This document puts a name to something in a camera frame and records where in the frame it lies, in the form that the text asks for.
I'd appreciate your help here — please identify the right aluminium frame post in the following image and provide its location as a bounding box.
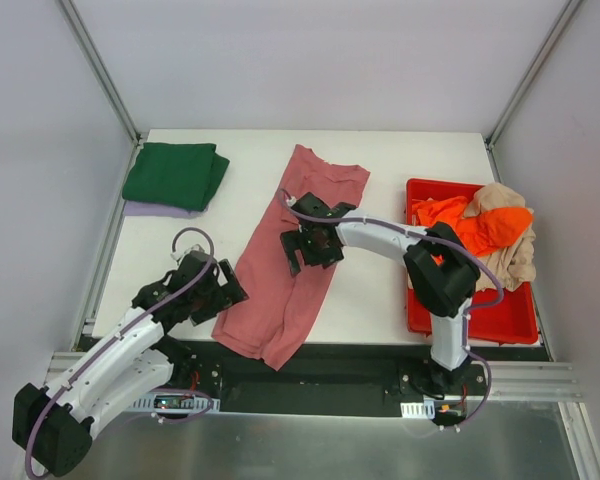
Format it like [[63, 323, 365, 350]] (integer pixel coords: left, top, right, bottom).
[[484, 0, 586, 149]]

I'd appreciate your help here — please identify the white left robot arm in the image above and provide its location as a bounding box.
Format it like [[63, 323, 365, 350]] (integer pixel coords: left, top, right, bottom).
[[12, 250, 248, 479]]

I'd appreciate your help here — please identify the left aluminium frame post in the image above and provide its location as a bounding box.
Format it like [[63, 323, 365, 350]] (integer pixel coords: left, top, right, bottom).
[[55, 0, 142, 144]]

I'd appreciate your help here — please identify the pink t shirt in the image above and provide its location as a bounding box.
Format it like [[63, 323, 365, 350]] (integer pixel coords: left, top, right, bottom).
[[211, 143, 371, 372]]

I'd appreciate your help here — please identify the aluminium frame post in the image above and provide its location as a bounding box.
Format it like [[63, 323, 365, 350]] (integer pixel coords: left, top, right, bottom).
[[484, 0, 586, 149], [55, 0, 142, 144]]

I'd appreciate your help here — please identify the aluminium front rail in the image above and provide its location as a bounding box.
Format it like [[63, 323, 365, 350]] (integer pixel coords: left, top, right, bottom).
[[47, 350, 582, 407]]

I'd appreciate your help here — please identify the red plastic bin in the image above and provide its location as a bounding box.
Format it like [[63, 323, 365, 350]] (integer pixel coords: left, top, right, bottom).
[[406, 178, 538, 344]]

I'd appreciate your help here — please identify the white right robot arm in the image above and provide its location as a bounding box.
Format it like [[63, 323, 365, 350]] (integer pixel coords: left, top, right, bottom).
[[277, 188, 480, 395]]

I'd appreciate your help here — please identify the green folded t shirt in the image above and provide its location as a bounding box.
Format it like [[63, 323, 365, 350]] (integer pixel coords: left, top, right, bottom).
[[122, 142, 230, 212]]

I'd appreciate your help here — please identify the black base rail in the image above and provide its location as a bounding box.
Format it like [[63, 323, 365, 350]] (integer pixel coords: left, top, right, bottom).
[[77, 334, 487, 415]]

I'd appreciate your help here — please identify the white right cable duct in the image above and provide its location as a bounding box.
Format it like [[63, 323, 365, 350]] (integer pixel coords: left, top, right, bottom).
[[400, 400, 436, 420]]

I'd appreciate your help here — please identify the white cable duct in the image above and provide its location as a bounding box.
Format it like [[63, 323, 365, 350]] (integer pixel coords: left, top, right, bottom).
[[400, 400, 436, 420], [126, 392, 220, 415]]

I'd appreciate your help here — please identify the lavender folded t shirt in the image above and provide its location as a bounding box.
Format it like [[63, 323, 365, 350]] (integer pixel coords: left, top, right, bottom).
[[123, 201, 208, 219]]

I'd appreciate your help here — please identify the orange t shirt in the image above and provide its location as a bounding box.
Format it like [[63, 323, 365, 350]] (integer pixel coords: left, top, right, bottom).
[[411, 196, 533, 257]]

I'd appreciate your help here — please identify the white left cable duct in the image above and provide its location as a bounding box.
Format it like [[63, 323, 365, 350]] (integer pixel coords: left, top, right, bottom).
[[126, 392, 220, 415]]

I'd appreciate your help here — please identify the beige t shirt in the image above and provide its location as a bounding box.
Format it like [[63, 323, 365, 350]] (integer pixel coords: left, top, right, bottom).
[[464, 182, 536, 292]]

